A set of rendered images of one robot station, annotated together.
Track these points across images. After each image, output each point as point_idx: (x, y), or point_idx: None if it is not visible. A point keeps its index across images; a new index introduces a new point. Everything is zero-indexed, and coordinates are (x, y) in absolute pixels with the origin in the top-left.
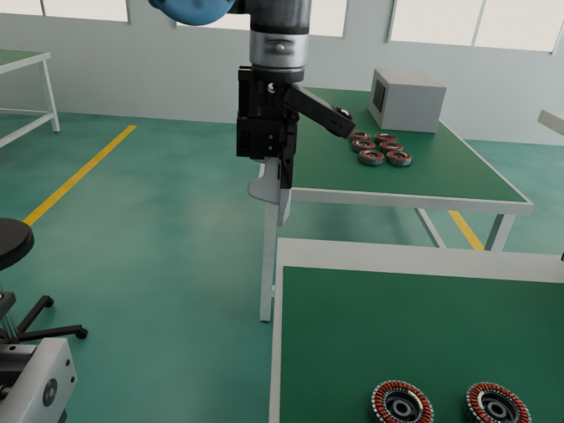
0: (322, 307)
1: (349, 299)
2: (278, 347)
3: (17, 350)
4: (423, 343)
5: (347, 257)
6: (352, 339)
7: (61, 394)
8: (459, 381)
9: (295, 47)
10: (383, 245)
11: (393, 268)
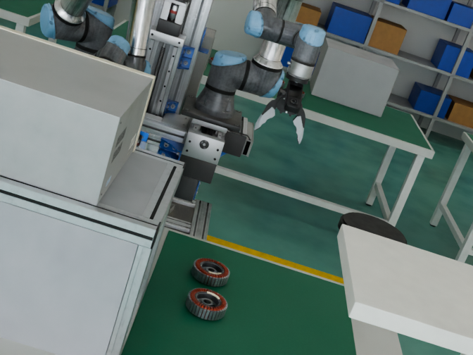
0: (299, 286)
1: (311, 301)
2: (260, 258)
3: (218, 135)
4: (267, 313)
5: (370, 324)
6: (269, 286)
7: (207, 154)
8: (233, 311)
9: (291, 65)
10: (400, 354)
11: (362, 343)
